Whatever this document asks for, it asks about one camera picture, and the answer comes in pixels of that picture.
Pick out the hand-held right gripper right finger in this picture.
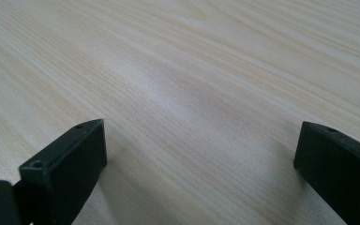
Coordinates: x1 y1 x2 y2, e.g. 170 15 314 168
293 121 360 225

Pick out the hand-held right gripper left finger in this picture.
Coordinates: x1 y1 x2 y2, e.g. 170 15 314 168
12 118 108 225

